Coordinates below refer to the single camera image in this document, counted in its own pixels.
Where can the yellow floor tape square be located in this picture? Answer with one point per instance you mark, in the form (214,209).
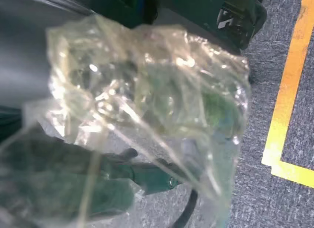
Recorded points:
(287,89)

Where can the clear plastic wrap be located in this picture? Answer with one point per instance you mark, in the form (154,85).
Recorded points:
(147,89)

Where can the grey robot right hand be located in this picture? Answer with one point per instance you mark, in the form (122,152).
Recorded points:
(19,57)

